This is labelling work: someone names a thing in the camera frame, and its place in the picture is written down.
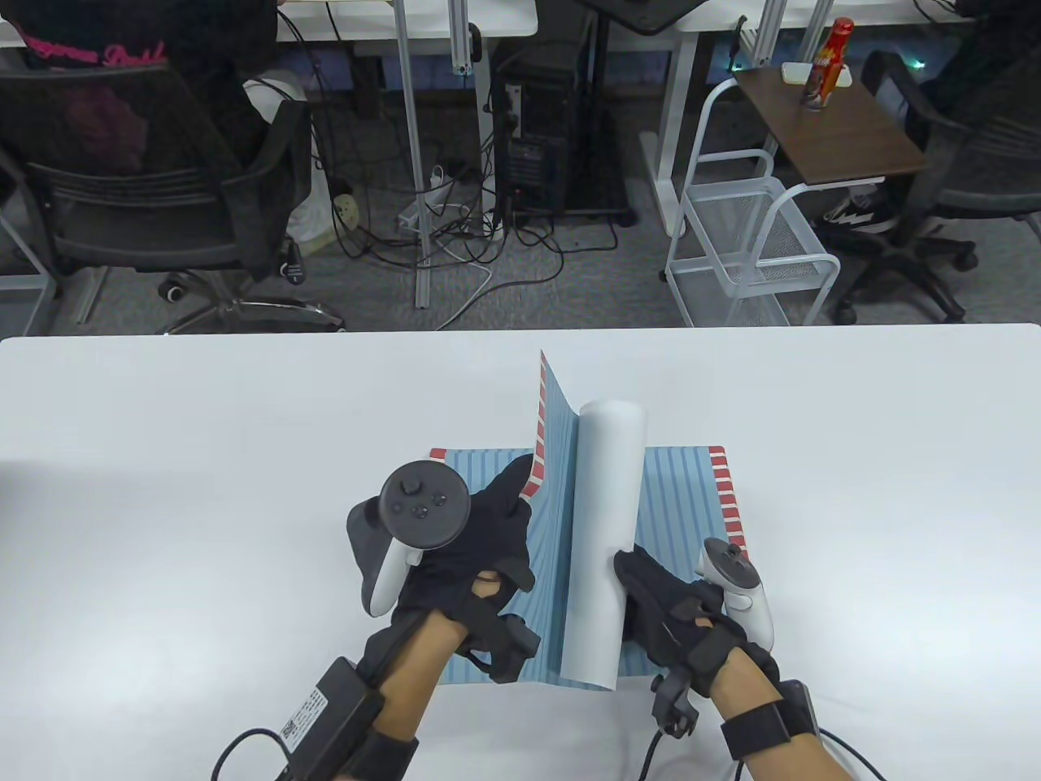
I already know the grey metal desk leg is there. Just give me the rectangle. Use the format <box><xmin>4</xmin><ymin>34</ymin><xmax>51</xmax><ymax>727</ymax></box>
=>
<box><xmin>0</xmin><ymin>199</ymin><xmax>58</xmax><ymax>336</ymax></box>

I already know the blue striped mouse pad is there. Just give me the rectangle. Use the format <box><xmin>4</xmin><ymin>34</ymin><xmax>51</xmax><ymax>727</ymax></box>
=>
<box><xmin>429</xmin><ymin>446</ymin><xmax>753</xmax><ymax>678</ymax></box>

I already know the person's right forearm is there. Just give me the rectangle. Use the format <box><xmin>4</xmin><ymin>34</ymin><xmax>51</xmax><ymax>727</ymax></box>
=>
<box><xmin>708</xmin><ymin>647</ymin><xmax>847</xmax><ymax>781</ymax></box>

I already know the paper sheet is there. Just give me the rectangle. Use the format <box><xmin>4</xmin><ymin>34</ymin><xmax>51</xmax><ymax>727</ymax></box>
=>
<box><xmin>439</xmin><ymin>350</ymin><xmax>651</xmax><ymax>694</ymax></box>

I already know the white power strip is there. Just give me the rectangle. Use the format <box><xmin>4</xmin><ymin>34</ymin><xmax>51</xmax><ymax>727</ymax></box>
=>
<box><xmin>397</xmin><ymin>167</ymin><xmax>456</xmax><ymax>233</ymax></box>

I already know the black glove sensor module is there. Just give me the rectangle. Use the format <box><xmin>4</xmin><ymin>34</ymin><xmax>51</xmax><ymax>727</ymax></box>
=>
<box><xmin>651</xmin><ymin>667</ymin><xmax>700</xmax><ymax>740</ymax></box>
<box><xmin>464</xmin><ymin>614</ymin><xmax>542</xmax><ymax>684</ymax></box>

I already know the white and black controller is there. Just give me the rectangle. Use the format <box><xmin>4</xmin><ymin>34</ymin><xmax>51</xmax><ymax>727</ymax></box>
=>
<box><xmin>699</xmin><ymin>537</ymin><xmax>775</xmax><ymax>652</ymax></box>
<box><xmin>347</xmin><ymin>460</ymin><xmax>473</xmax><ymax>617</ymax></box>

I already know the white desk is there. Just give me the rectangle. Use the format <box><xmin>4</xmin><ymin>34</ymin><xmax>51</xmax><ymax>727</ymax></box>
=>
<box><xmin>638</xmin><ymin>0</ymin><xmax>956</xmax><ymax>237</ymax></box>
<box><xmin>272</xmin><ymin>0</ymin><xmax>539</xmax><ymax>43</ymax></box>

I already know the black mesh office chair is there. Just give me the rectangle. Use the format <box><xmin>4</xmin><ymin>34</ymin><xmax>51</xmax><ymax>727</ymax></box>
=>
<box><xmin>830</xmin><ymin>49</ymin><xmax>1041</xmax><ymax>325</ymax></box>
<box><xmin>0</xmin><ymin>61</ymin><xmax>346</xmax><ymax>334</ymax></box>

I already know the black camera cable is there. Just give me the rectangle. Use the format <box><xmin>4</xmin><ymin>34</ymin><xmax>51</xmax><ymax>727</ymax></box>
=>
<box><xmin>817</xmin><ymin>728</ymin><xmax>887</xmax><ymax>781</ymax></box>
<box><xmin>213</xmin><ymin>728</ymin><xmax>291</xmax><ymax>781</ymax></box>

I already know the red bottle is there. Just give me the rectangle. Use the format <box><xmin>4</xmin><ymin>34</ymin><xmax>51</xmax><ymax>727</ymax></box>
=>
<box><xmin>801</xmin><ymin>18</ymin><xmax>855</xmax><ymax>111</ymax></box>

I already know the white wire cart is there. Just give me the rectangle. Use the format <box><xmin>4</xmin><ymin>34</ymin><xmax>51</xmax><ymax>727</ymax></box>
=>
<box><xmin>663</xmin><ymin>77</ymin><xmax>843</xmax><ymax>326</ymax></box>

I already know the aluminium frame post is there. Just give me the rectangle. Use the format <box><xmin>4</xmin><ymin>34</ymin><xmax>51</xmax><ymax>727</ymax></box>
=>
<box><xmin>752</xmin><ymin>0</ymin><xmax>806</xmax><ymax>68</ymax></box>
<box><xmin>394</xmin><ymin>0</ymin><xmax>436</xmax><ymax>310</ymax></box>
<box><xmin>450</xmin><ymin>0</ymin><xmax>486</xmax><ymax>76</ymax></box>

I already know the black wrist camera with strap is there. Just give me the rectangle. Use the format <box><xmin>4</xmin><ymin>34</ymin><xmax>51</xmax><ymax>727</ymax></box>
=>
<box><xmin>277</xmin><ymin>657</ymin><xmax>420</xmax><ymax>781</ymax></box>
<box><xmin>720</xmin><ymin>679</ymin><xmax>822</xmax><ymax>761</ymax></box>

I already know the black computer tower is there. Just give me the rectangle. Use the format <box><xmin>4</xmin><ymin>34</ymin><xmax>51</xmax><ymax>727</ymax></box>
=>
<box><xmin>492</xmin><ymin>41</ymin><xmax>590</xmax><ymax>216</ymax></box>

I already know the person's right hand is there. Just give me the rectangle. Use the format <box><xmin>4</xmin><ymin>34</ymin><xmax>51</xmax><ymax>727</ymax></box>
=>
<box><xmin>612</xmin><ymin>545</ymin><xmax>779</xmax><ymax>694</ymax></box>

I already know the tangle of floor cables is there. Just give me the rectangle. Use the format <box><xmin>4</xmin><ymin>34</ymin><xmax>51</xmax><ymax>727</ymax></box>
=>
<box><xmin>313</xmin><ymin>146</ymin><xmax>619</xmax><ymax>330</ymax></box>

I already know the brown wooden side table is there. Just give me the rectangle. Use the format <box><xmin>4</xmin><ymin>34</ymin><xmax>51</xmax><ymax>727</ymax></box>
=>
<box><xmin>736</xmin><ymin>63</ymin><xmax>934</xmax><ymax>190</ymax></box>

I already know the person's left hand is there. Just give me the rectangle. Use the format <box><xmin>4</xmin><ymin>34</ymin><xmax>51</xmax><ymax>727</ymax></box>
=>
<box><xmin>389</xmin><ymin>454</ymin><xmax>539</xmax><ymax>645</ymax></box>

